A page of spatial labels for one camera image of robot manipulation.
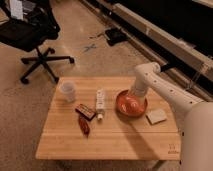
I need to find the orange ceramic bowl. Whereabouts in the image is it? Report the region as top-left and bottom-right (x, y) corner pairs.
(116, 90), (148, 117)

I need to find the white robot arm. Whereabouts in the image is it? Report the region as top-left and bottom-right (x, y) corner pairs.
(130, 62), (213, 171)

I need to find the beige sponge block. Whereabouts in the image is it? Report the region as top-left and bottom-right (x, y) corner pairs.
(146, 109), (167, 125)

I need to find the white tube bottle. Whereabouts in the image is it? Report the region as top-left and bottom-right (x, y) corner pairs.
(96, 89), (105, 121)

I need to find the wooden table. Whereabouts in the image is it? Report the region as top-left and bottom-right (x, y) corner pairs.
(36, 77), (180, 160)

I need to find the dark rectangular box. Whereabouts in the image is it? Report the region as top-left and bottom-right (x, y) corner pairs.
(75, 104), (96, 121)

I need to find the black object on floor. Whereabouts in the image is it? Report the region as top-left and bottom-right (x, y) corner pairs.
(105, 28), (127, 46)

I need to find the red snack packet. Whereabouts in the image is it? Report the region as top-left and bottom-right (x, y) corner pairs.
(78, 116), (90, 137)

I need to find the translucent plastic cup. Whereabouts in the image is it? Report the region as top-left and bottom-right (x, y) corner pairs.
(59, 81), (75, 102)

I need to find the black office chair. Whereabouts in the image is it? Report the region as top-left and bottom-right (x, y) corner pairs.
(0, 0), (75, 84)

